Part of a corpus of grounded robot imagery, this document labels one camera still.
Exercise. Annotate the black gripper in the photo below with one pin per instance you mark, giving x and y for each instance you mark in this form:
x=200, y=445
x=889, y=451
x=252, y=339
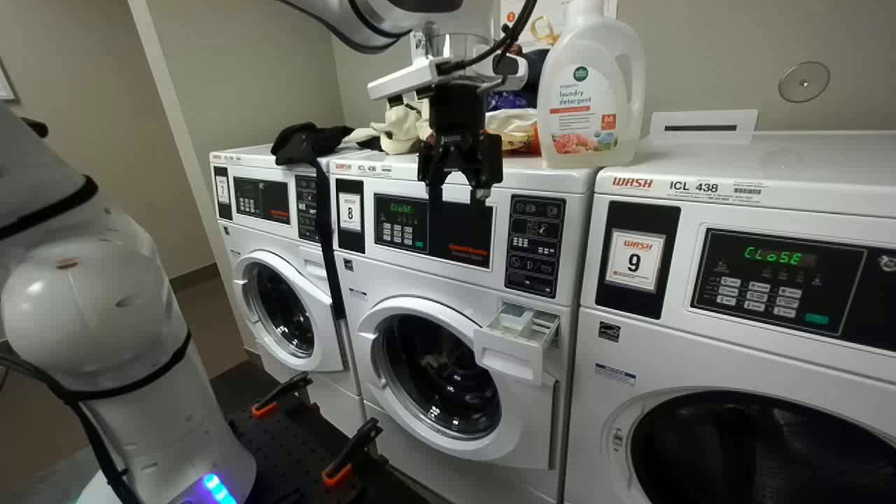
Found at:
x=459, y=115

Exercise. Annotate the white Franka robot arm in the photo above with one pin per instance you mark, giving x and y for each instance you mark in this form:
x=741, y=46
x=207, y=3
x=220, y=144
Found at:
x=92, y=310

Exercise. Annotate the floral orange white garment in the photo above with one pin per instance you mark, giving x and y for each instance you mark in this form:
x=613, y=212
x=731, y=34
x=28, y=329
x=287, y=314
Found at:
x=518, y=132

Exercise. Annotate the white washer with open drawer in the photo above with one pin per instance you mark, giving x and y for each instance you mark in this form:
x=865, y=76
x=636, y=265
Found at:
x=465, y=310

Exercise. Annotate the navy garment with orange stripes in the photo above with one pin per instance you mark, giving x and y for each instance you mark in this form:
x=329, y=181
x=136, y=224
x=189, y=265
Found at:
x=521, y=80

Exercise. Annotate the thin black pole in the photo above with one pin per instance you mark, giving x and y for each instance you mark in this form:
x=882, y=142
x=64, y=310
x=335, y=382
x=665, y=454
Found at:
x=336, y=297

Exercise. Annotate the black cloth item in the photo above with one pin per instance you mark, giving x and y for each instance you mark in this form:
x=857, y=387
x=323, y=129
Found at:
x=304, y=142

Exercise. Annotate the white laundry detergent bottle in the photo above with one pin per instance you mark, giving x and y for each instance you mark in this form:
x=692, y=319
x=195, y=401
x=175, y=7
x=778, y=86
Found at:
x=588, y=88

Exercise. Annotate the small white washing machine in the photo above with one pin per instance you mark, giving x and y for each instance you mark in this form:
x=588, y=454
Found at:
x=280, y=280

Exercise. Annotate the white sign holder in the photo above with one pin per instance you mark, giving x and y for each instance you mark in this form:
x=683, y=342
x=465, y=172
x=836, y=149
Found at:
x=701, y=125

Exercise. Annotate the black base platform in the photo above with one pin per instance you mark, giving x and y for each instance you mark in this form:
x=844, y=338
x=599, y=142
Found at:
x=290, y=448

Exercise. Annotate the white washer numbered nine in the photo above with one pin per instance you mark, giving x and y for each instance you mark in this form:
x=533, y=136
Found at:
x=738, y=325

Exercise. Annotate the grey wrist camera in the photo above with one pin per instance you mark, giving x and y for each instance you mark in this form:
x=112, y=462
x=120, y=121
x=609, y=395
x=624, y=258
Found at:
x=400, y=80

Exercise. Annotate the wall poster with orange print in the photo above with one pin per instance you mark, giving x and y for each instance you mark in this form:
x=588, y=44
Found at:
x=546, y=25

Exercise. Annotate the round wall plate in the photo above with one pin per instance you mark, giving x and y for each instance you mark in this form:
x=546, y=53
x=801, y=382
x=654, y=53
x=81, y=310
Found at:
x=805, y=83

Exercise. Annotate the black camera stand device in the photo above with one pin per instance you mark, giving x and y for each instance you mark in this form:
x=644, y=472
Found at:
x=36, y=125

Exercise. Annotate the framed wall picture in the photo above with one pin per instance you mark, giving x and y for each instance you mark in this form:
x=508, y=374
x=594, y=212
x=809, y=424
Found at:
x=6, y=86

